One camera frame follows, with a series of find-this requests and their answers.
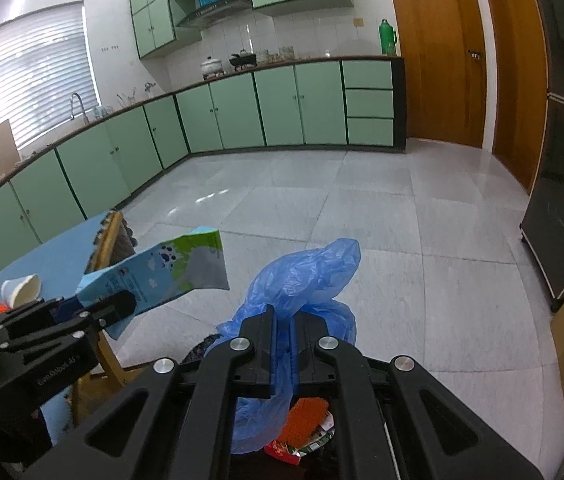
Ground white paper cup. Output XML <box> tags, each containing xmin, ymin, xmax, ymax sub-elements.
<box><xmin>0</xmin><ymin>274</ymin><xmax>43</xmax><ymax>310</ymax></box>

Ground row of glass jars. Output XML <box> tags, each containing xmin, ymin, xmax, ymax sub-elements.
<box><xmin>257</xmin><ymin>46</ymin><xmax>295</xmax><ymax>64</ymax></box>

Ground wooden door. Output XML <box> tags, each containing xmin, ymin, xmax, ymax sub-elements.
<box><xmin>479</xmin><ymin>0</ymin><xmax>551</xmax><ymax>194</ymax></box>
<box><xmin>383</xmin><ymin>0</ymin><xmax>489</xmax><ymax>150</ymax></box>

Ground light blue carton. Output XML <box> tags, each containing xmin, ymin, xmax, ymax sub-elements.
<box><xmin>76</xmin><ymin>226</ymin><xmax>231</xmax><ymax>340</ymax></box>

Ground orange scrub pad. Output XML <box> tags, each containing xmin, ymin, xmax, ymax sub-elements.
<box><xmin>282</xmin><ymin>396</ymin><xmax>331</xmax><ymax>449</ymax></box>

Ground white cooking pot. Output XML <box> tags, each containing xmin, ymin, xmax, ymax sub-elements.
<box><xmin>200</xmin><ymin>56</ymin><xmax>224</xmax><ymax>80</ymax></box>

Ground wooden scrub brush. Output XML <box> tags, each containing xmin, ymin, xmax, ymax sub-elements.
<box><xmin>84</xmin><ymin>210</ymin><xmax>139</xmax><ymax>277</ymax></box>

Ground narrow green wall cabinets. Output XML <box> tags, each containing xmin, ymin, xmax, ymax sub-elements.
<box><xmin>128</xmin><ymin>0</ymin><xmax>203</xmax><ymax>60</ymax></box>

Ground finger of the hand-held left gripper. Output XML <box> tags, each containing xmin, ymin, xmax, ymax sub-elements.
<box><xmin>0</xmin><ymin>290</ymin><xmax>137</xmax><ymax>361</ymax></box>
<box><xmin>0</xmin><ymin>296</ymin><xmax>81</xmax><ymax>336</ymax></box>

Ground white window blinds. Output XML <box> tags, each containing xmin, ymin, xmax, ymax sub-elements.
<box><xmin>0</xmin><ymin>2</ymin><xmax>100</xmax><ymax>152</ymax></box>

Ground black trash bin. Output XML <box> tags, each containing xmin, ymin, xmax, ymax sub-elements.
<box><xmin>179</xmin><ymin>330</ymin><xmax>403</xmax><ymax>480</ymax></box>

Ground green thermos bottle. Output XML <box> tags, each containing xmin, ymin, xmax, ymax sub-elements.
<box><xmin>378</xmin><ymin>18</ymin><xmax>398</xmax><ymax>56</ymax></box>

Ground blue mat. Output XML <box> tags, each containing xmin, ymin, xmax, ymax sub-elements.
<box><xmin>0</xmin><ymin>212</ymin><xmax>127</xmax><ymax>441</ymax></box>

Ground blue plastic bag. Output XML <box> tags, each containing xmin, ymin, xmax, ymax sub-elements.
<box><xmin>217</xmin><ymin>237</ymin><xmax>363</xmax><ymax>457</ymax></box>

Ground green base cabinets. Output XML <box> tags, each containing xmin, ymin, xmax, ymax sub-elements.
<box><xmin>0</xmin><ymin>56</ymin><xmax>407</xmax><ymax>274</ymax></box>

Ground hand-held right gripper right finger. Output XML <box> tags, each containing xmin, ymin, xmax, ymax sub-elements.
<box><xmin>292</xmin><ymin>309</ymin><xmax>544</xmax><ymax>480</ymax></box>

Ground green and white carton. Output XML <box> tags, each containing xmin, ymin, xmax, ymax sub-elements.
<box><xmin>302</xmin><ymin>409</ymin><xmax>337</xmax><ymax>454</ymax></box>

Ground red packet with gold print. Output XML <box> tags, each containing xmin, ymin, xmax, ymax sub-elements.
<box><xmin>264</xmin><ymin>437</ymin><xmax>303</xmax><ymax>464</ymax></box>

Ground range hood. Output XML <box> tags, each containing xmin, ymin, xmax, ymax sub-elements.
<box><xmin>176</xmin><ymin>0</ymin><xmax>254</xmax><ymax>30</ymax></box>

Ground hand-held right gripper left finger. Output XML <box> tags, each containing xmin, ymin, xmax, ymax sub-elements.
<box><xmin>22</xmin><ymin>305</ymin><xmax>279</xmax><ymax>480</ymax></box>

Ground metal faucet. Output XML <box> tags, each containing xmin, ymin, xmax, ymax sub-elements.
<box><xmin>70</xmin><ymin>92</ymin><xmax>89</xmax><ymax>124</ymax></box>

